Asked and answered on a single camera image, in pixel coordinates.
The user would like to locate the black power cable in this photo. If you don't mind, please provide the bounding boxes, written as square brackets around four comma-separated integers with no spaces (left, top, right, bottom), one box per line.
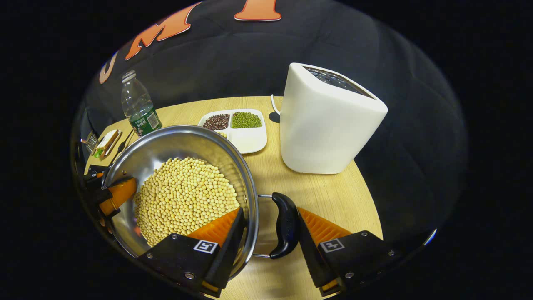
[109,128,135,167]

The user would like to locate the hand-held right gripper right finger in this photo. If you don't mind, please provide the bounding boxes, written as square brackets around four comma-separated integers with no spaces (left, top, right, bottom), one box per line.
[296,207,402,297]

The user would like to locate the black backdrop cloth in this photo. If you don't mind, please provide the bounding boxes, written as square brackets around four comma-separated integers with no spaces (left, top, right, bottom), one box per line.
[71,0,469,267]

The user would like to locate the metal wire rack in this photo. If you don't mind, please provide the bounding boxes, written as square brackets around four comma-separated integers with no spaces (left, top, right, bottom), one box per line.
[81,130,100,155]

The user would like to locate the white divided plate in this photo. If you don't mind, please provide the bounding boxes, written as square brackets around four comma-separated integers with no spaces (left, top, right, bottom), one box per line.
[198,109,268,155]

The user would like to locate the white toaster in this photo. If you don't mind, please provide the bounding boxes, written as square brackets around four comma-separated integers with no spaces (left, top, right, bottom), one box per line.
[279,62,389,175]

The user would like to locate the pile of yellow soybeans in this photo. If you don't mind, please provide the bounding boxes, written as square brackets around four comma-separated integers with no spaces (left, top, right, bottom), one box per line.
[133,157,241,247]

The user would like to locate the stainless steel pot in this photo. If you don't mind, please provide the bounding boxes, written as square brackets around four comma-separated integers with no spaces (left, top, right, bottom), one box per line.
[102,125,300,280]

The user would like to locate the clear plastic water bottle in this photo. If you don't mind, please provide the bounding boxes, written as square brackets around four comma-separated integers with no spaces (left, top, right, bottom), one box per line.
[121,70,162,137]

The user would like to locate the pile of red beans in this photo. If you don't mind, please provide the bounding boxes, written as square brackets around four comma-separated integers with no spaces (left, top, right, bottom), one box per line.
[203,113,230,130]

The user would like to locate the pile of green mung beans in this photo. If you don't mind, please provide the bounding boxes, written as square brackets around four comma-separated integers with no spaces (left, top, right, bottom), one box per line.
[231,111,262,129]

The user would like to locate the sandwich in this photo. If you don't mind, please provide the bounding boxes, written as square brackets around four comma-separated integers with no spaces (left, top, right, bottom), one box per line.
[92,129,122,159]

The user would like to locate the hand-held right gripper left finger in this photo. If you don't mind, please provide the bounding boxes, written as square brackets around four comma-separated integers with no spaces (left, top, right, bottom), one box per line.
[137,207,246,298]

